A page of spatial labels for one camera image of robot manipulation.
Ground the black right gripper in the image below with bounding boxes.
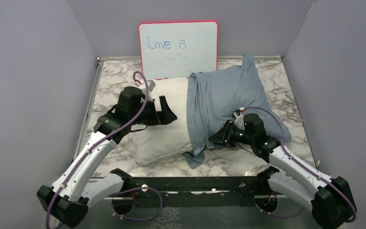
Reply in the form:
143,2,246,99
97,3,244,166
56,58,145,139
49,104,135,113
208,119,254,148

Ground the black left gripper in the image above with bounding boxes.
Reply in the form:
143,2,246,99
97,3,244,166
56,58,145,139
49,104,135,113
129,94,176,125

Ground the white pillow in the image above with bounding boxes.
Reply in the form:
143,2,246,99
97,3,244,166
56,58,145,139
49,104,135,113
133,77,193,166

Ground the blue pillowcase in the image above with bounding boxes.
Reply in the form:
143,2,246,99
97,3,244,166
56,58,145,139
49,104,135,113
183,53,292,169

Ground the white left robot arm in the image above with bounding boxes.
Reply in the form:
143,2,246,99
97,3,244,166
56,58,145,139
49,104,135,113
37,86,177,229

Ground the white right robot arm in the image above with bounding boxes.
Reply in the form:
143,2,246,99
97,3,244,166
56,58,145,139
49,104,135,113
208,114,357,229

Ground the red framed whiteboard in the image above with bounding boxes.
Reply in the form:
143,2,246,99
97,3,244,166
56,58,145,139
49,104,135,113
138,21,218,79

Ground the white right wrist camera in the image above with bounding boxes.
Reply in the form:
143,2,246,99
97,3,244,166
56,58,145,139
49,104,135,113
233,107,245,128

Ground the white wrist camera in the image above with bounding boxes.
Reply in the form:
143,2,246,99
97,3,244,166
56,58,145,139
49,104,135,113
134,80,156,100
233,107,245,128

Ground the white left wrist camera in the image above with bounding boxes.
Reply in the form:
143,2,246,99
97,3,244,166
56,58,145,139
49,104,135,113
134,80,156,100

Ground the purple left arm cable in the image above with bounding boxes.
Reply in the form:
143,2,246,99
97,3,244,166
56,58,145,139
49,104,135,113
45,71,164,229

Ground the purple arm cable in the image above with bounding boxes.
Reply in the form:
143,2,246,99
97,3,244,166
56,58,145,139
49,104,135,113
241,106,358,223
45,71,164,229

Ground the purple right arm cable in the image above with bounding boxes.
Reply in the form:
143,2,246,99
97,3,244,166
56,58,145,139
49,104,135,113
241,106,358,223

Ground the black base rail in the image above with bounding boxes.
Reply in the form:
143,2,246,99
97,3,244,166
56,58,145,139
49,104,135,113
110,176,279,212

